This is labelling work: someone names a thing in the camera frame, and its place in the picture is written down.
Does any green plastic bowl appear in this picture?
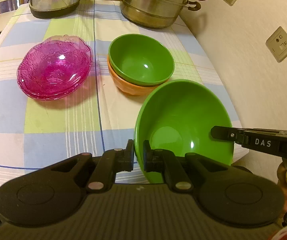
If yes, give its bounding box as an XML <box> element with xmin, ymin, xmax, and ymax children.
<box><xmin>134</xmin><ymin>78</ymin><xmax>235</xmax><ymax>184</ymax></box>

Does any orange plastic bowl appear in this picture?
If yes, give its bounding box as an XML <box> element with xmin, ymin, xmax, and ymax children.
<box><xmin>107</xmin><ymin>55</ymin><xmax>174</xmax><ymax>96</ymax></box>

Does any large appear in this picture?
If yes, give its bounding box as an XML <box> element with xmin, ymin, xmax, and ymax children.
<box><xmin>108</xmin><ymin>34</ymin><xmax>175</xmax><ymax>87</ymax></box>

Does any pink glass plate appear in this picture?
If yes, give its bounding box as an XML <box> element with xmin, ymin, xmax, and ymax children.
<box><xmin>17</xmin><ymin>41</ymin><xmax>93</xmax><ymax>101</ymax></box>

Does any small pink glass bowl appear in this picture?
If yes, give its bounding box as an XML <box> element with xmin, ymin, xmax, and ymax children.
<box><xmin>43</xmin><ymin>34</ymin><xmax>92</xmax><ymax>55</ymax></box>

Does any checkered tablecloth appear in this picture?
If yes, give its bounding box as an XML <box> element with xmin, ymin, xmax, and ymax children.
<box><xmin>0</xmin><ymin>0</ymin><xmax>249</xmax><ymax>202</ymax></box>

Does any stainless steel steamer pot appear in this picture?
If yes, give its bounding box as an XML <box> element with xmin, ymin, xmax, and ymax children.
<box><xmin>120</xmin><ymin>0</ymin><xmax>206</xmax><ymax>29</ymax></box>

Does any single wall socket plate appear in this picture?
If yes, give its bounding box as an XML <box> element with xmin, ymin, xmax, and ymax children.
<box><xmin>265</xmin><ymin>26</ymin><xmax>287</xmax><ymax>63</ymax></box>

